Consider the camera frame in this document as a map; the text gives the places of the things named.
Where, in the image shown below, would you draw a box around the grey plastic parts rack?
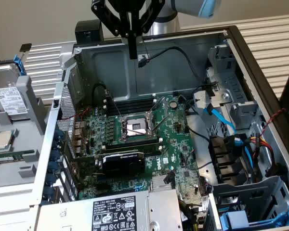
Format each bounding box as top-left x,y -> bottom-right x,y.
0,76 -> 53,190

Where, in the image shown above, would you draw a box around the metal port block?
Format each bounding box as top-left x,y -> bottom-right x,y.
72,120 -> 89,156

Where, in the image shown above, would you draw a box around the twisted red black wire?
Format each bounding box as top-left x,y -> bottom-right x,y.
254,107 -> 287,159

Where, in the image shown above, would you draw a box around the grey power supply unit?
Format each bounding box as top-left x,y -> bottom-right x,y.
37,189 -> 184,231

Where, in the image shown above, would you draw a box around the black graphics card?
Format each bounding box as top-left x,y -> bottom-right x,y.
71,150 -> 145,179

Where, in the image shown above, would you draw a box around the silver CPU chip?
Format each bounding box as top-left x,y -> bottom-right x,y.
0,129 -> 16,152

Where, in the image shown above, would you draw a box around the silver socket locking lever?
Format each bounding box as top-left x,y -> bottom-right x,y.
152,112 -> 169,136
105,89 -> 123,120

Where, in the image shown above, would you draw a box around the black wire with connector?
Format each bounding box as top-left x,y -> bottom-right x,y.
137,46 -> 219,97

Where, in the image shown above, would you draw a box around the black RAM slot row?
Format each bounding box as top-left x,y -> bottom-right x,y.
103,94 -> 158,116
103,137 -> 162,156

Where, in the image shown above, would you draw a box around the black box bracket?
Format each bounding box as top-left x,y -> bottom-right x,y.
75,19 -> 104,45

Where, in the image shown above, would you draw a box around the black yellow supply wires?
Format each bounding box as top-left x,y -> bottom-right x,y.
179,199 -> 207,231

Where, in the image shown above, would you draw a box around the hard disk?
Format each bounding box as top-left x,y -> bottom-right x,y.
0,54 -> 31,121

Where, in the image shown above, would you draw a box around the CPU socket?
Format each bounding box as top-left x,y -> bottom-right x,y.
119,113 -> 158,142

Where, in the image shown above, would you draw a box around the black motherboard wire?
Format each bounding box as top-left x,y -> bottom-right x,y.
183,98 -> 211,141

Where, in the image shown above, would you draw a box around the black plastic bracket stack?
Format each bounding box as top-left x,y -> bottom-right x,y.
208,134 -> 248,187

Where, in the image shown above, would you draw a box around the grey metal drive cage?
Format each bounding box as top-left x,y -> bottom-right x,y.
205,44 -> 264,132

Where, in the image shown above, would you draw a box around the empty blue disk carrier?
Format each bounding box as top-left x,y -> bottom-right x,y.
219,201 -> 289,229

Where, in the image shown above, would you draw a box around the open grey PC case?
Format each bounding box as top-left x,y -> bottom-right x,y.
30,25 -> 289,231

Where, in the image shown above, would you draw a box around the coloured power wire bundle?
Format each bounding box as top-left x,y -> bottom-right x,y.
245,136 -> 281,179

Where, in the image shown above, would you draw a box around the green RAM stick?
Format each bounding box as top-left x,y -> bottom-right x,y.
0,149 -> 37,166

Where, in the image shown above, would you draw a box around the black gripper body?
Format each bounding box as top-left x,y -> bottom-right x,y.
103,0 -> 159,14

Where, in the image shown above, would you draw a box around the blue SATA wire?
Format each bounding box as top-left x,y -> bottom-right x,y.
203,103 -> 255,176

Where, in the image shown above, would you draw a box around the silver socket cover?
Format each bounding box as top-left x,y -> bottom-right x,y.
146,96 -> 170,121

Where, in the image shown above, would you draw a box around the green motherboard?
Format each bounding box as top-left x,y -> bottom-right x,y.
71,93 -> 209,218

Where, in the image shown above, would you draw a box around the black looped wire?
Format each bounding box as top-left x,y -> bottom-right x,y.
92,82 -> 111,106

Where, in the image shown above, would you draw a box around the silver heatsink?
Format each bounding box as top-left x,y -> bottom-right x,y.
151,175 -> 174,191

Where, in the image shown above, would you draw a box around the grey metal disk bay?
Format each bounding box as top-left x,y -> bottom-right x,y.
206,175 -> 289,231

